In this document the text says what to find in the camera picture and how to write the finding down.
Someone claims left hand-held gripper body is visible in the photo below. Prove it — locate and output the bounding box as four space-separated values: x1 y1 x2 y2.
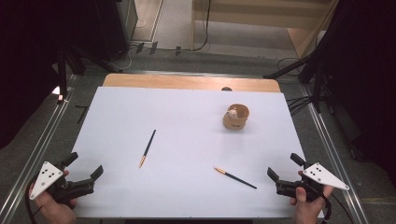
28 161 95 208

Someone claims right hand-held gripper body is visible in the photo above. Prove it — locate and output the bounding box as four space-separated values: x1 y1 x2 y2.
275 161 350 203

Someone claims black pen with gold end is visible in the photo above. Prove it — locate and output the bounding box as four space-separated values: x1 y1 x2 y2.
213 166 259 190
138 129 157 169

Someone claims wooden pen holder cup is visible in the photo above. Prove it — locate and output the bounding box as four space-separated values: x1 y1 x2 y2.
222 103 250 131

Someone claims person's right hand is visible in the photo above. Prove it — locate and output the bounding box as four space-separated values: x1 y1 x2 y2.
289 170 334 224

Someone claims person's left hand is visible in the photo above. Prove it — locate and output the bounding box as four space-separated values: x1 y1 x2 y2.
29 169 78 224

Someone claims black tripod stand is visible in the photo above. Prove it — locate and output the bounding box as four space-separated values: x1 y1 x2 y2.
55 43 123 105
262 52 332 114

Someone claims white board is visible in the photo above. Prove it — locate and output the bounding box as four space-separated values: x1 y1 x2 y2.
46 86 325 219

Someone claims dark curtain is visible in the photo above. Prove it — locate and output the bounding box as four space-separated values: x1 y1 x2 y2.
0 0 106 151
320 0 396 188

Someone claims wooden table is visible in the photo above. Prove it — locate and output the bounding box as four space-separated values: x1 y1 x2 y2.
102 73 282 93

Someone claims dark grey cabinet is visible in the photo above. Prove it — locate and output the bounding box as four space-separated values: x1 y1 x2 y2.
92 0 139 62

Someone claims light wooden furniture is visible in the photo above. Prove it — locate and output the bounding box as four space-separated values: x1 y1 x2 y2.
191 0 341 59

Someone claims right hand-held gripper black cable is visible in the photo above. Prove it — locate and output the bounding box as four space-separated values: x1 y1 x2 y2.
318 186 333 224

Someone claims hand-held gripper black cable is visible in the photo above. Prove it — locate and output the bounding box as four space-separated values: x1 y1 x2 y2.
24 175 43 224
318 186 333 224

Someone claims metal floor rail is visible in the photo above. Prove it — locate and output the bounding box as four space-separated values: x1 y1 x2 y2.
299 84 371 224
0 74 79 224

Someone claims thin black floor cable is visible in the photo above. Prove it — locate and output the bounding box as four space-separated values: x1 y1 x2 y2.
330 193 356 224

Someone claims left hand-held gripper black cable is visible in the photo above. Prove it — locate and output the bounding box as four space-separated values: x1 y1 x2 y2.
24 175 43 224

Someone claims bundle of black floor cables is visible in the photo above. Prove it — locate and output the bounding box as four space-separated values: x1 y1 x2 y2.
285 94 316 117

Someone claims hanging black cable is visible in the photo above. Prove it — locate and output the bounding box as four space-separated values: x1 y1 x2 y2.
186 0 213 52

